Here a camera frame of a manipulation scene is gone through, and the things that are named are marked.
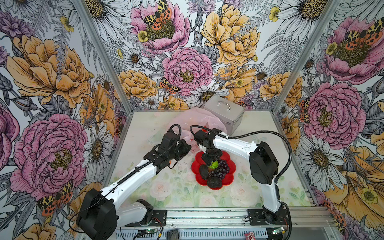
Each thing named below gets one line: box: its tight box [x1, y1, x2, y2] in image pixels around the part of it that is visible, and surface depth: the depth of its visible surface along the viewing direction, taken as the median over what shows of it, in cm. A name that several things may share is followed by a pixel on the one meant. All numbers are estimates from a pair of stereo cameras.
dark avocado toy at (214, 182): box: [207, 176, 222, 188], surface depth 80 cm
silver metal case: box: [202, 94, 245, 136], surface depth 104 cm
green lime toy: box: [208, 160, 219, 169], surface depth 89 cm
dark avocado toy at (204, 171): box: [199, 164, 209, 180], surface depth 87 cm
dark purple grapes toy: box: [208, 159, 230, 180], surface depth 87 cm
